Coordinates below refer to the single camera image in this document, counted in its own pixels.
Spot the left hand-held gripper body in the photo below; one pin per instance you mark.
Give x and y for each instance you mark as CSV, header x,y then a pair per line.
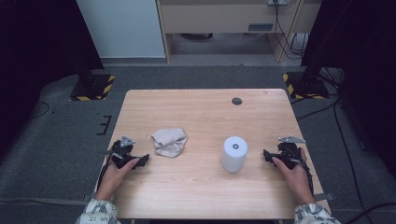
x,y
122,151

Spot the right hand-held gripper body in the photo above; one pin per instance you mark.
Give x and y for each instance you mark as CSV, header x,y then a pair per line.
x,y
290,152

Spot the beige knitted cloth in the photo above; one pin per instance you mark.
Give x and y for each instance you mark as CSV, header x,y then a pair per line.
x,y
169,142

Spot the white cylindrical container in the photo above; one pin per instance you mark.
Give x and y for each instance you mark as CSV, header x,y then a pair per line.
x,y
234,154

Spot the person's left hand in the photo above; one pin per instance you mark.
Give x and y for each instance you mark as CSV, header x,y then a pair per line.
x,y
113,177

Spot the person's right hand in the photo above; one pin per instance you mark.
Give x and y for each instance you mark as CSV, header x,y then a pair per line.
x,y
295,182

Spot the grey tape strip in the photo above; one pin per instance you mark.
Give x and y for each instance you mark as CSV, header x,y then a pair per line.
x,y
323,197

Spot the dark round table grommet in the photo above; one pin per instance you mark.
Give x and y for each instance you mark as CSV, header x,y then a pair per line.
x,y
237,101

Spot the black stand base hazard stripes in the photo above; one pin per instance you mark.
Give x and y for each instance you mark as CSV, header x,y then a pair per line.
x,y
306,87
93,88

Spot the black curtain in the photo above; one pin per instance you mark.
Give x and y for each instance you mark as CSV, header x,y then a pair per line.
x,y
361,62
37,46

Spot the white cabinet panel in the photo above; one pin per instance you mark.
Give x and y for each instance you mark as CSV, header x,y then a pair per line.
x,y
124,28

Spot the light wooden desk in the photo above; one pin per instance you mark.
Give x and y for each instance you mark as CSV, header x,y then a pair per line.
x,y
218,17

